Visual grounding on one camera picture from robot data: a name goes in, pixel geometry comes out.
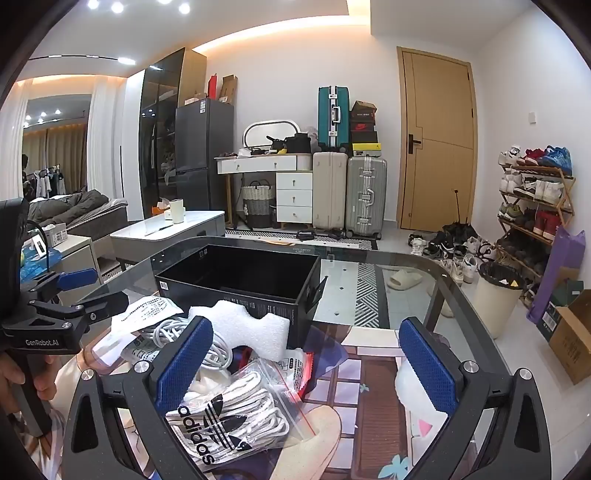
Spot black umbrella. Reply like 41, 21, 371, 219
443, 189, 478, 241

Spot clear bag of white socks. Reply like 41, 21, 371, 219
165, 357, 319, 469

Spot white packet with red edge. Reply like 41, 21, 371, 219
277, 348, 315, 402

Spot dark grey fridge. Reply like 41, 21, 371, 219
174, 98, 235, 213

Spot white printed medicine packet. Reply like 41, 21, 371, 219
122, 336, 162, 370
111, 295, 185, 337

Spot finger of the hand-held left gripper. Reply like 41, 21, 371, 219
28, 268, 98, 303
28, 292, 130, 330

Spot wooden shoe rack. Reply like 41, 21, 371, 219
496, 145, 575, 289

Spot white foam block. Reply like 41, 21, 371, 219
187, 299, 289, 361

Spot person's left hand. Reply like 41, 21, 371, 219
0, 354, 61, 407

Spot beige suitcase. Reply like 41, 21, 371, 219
312, 151, 348, 232

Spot pile of sneakers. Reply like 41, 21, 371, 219
407, 231, 497, 284

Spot grey side cabinet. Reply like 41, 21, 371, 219
46, 233, 100, 289

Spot purple foam mat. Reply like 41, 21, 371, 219
529, 226, 587, 324

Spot glossy black wardrobe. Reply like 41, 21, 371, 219
139, 47, 207, 220

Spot teal suitcase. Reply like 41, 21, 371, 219
318, 86, 352, 153

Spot wooden door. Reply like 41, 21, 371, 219
397, 46, 478, 232

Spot woven laundry basket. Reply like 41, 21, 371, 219
241, 180, 274, 229

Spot white cable bundle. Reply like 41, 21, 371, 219
139, 316, 234, 370

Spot white dressing table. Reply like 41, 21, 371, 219
215, 154, 315, 229

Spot blue plastic bag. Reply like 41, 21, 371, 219
21, 247, 63, 280

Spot black floor tool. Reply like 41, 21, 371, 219
295, 229, 345, 241

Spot oval mirror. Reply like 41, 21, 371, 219
243, 120, 301, 151

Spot bed with grey duvet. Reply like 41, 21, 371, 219
28, 189, 129, 241

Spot black bag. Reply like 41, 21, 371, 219
284, 133, 312, 154

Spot silver suitcase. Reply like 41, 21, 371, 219
345, 156, 387, 240

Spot white coffee table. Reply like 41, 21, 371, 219
110, 210, 227, 273

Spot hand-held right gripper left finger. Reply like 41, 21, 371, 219
62, 316, 214, 480

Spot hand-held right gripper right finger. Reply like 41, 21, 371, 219
399, 318, 555, 480

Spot cream trash bin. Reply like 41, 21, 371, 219
473, 262, 525, 340

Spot black and white rug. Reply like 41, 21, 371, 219
226, 228, 384, 333

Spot cream slipper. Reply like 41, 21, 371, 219
387, 271, 423, 291
429, 277, 455, 319

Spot black cardboard box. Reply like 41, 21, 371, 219
154, 244, 328, 349

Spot large brown cardboard box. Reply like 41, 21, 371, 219
547, 288, 591, 386

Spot printed cartoon mat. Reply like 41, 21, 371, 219
60, 323, 467, 480

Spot clothes rack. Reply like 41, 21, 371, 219
25, 166, 63, 199

